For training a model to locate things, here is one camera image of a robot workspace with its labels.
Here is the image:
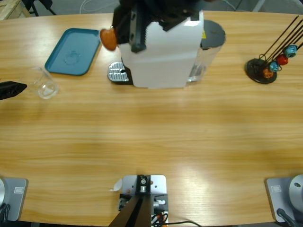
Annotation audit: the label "clear drinking glass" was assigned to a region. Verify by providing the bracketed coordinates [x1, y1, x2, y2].
[22, 67, 60, 100]

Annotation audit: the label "orange coffee capsule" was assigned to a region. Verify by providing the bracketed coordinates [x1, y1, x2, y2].
[99, 25, 119, 52]
[262, 68, 275, 79]

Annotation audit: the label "black chair legs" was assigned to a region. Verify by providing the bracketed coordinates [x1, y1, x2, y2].
[22, 0, 57, 17]

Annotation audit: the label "orange wires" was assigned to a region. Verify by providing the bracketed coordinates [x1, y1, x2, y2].
[151, 211, 169, 224]

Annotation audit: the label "clear water tank dark lid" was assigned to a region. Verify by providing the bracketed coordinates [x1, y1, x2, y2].
[187, 20, 227, 83]

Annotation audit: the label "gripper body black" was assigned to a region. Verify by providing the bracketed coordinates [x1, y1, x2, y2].
[132, 0, 205, 33]

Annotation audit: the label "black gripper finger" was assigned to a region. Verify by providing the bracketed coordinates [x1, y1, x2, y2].
[112, 4, 133, 46]
[129, 4, 149, 54]
[0, 81, 28, 101]

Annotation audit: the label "black capsule holder with rods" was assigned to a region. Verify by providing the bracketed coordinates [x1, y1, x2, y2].
[245, 15, 303, 85]

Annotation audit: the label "black mount post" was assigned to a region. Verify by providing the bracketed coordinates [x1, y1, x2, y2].
[108, 175, 152, 227]

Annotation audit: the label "teal plastic tray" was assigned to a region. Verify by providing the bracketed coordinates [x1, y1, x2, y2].
[44, 27, 102, 77]

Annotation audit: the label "blue coffee capsule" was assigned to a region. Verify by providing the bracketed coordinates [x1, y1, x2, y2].
[283, 44, 298, 58]
[269, 61, 282, 73]

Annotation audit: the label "black base cable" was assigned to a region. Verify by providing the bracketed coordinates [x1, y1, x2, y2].
[276, 208, 298, 227]
[0, 203, 11, 223]

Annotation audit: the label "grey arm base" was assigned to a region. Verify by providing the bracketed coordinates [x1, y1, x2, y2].
[0, 177, 29, 223]
[264, 174, 303, 224]

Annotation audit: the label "thin black cable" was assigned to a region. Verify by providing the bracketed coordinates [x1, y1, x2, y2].
[165, 220, 202, 227]

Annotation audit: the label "white tape label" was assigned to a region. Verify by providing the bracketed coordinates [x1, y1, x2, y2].
[108, 178, 123, 192]

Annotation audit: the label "white mount block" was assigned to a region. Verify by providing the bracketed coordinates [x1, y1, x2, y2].
[117, 174, 169, 213]

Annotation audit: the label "drip tray with metal grate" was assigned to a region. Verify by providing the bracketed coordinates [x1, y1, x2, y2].
[107, 61, 132, 84]

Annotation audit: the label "white capsule coffee machine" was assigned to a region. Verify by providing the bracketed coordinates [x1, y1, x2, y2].
[107, 10, 205, 90]

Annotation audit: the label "red coffee capsule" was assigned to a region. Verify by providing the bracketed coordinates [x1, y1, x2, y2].
[276, 54, 289, 66]

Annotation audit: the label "grey metal leg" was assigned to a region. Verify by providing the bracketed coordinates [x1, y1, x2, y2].
[252, 0, 266, 12]

